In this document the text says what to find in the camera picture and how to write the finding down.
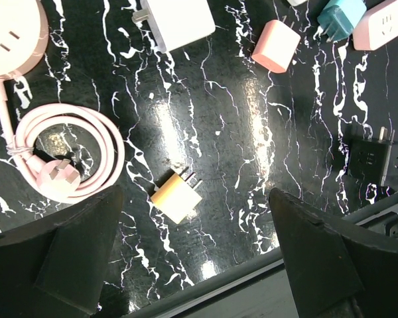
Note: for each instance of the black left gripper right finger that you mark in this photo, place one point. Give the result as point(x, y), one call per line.
point(339, 266)

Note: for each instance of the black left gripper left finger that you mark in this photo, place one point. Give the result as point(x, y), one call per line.
point(55, 266)

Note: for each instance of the black cube socket adapter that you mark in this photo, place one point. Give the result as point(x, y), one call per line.
point(374, 160)

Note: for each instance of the small yellow plug adapter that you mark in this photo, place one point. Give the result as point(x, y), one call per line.
point(175, 196)

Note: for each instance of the pink plug adapter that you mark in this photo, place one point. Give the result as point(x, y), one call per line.
point(276, 46)

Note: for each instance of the teal plug adapter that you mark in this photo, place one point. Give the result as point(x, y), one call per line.
point(339, 18)

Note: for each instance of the white plug adapter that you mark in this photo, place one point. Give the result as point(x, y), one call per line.
point(176, 23)

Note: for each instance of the pink power strip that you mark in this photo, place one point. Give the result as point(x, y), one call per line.
point(378, 26)

